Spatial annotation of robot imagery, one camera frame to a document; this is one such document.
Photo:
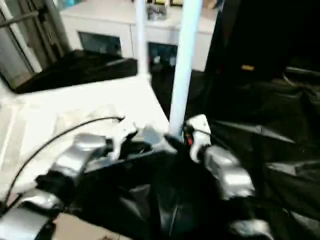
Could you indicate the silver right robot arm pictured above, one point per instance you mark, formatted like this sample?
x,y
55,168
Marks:
x,y
225,170

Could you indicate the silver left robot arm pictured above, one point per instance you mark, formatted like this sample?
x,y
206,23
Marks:
x,y
75,152

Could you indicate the small bottle with white label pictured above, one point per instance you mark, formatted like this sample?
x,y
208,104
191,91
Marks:
x,y
157,59
172,60

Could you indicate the white cabinet with glass doors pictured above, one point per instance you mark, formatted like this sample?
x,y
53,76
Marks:
x,y
100,22

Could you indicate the long black bar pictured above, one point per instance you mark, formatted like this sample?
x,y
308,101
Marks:
x,y
302,71

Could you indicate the black backdrop cloth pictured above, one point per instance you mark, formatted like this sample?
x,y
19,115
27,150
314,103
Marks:
x,y
270,30

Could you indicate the grey curtain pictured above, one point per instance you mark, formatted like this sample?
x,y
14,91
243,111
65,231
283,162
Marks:
x,y
52,32

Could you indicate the white upright pipe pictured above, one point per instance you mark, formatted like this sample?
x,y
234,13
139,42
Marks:
x,y
22,37

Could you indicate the grey metal rod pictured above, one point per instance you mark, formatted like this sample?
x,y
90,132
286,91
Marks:
x,y
17,21

